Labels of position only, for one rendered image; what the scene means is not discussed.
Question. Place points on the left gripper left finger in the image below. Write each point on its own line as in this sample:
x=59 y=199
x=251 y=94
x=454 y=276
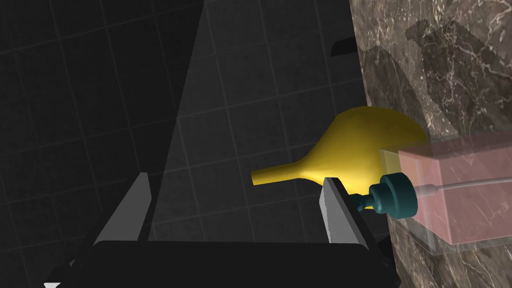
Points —
x=128 y=214

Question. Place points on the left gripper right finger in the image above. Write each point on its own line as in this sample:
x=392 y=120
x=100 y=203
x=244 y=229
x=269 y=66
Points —
x=339 y=216

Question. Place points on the yellow vase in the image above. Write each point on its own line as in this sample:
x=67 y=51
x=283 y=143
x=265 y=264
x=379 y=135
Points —
x=352 y=154

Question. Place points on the pink soap dispenser bottle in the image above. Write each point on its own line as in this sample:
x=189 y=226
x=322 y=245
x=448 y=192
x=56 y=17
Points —
x=452 y=196

